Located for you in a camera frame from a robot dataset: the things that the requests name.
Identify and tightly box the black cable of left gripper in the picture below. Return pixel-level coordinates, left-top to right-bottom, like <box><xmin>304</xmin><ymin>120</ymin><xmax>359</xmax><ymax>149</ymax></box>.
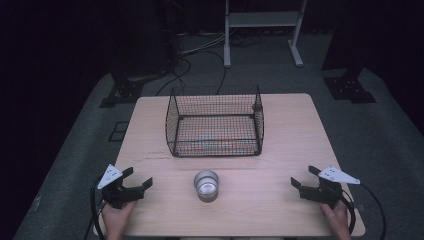
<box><xmin>83</xmin><ymin>175</ymin><xmax>108</xmax><ymax>240</ymax></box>

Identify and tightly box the clear glass cup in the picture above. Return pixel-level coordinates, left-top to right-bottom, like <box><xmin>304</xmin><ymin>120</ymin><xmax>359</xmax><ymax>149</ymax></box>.
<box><xmin>193</xmin><ymin>169</ymin><xmax>220</xmax><ymax>203</ymax></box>

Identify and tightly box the black floor cable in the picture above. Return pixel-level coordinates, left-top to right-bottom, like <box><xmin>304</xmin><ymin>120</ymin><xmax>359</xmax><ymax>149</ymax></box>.
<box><xmin>181</xmin><ymin>49</ymin><xmax>228</xmax><ymax>96</ymax></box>
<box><xmin>155</xmin><ymin>57</ymin><xmax>193</xmax><ymax>97</ymax></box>

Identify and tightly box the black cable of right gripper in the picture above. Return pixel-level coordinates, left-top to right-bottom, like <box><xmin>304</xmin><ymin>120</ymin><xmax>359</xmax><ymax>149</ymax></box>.
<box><xmin>341</xmin><ymin>182</ymin><xmax>388</xmax><ymax>240</ymax></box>

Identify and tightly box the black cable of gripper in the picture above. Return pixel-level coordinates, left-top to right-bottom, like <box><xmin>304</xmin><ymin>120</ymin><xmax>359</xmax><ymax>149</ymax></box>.
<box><xmin>83</xmin><ymin>175</ymin><xmax>108</xmax><ymax>240</ymax></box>
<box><xmin>341</xmin><ymin>182</ymin><xmax>388</xmax><ymax>240</ymax></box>

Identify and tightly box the white floor cable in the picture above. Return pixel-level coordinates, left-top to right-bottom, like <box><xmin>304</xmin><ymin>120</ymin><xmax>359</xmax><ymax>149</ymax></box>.
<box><xmin>179</xmin><ymin>31</ymin><xmax>231</xmax><ymax>56</ymax></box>

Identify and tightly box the white metal stand frame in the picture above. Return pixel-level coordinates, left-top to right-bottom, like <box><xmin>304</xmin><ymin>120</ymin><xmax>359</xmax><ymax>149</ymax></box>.
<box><xmin>223</xmin><ymin>0</ymin><xmax>308</xmax><ymax>69</ymax></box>

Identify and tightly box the person's left hand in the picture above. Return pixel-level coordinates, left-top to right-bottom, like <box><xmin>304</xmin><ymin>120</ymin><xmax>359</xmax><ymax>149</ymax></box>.
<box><xmin>101</xmin><ymin>200</ymin><xmax>138</xmax><ymax>240</ymax></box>

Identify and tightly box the black wire mesh basket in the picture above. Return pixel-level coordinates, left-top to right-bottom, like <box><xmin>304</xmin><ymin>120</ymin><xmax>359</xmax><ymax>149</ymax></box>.
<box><xmin>165</xmin><ymin>85</ymin><xmax>265</xmax><ymax>158</ymax></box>

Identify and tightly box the person's right hand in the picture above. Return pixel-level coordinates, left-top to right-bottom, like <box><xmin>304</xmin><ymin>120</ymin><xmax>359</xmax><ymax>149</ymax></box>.
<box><xmin>320</xmin><ymin>199</ymin><xmax>353</xmax><ymax>240</ymax></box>

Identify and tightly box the black stand base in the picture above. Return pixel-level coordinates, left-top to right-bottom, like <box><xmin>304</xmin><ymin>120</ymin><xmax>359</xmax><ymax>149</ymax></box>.
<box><xmin>322</xmin><ymin>65</ymin><xmax>378</xmax><ymax>104</ymax></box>
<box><xmin>98</xmin><ymin>59</ymin><xmax>168</xmax><ymax>109</ymax></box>

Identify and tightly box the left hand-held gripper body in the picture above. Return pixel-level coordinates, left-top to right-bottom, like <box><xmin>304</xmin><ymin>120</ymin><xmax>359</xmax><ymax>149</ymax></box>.
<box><xmin>96</xmin><ymin>163</ymin><xmax>145</xmax><ymax>210</ymax></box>

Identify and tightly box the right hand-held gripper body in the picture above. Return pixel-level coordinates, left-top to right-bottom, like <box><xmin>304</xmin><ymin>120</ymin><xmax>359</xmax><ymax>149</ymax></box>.
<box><xmin>298</xmin><ymin>165</ymin><xmax>362</xmax><ymax>210</ymax></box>

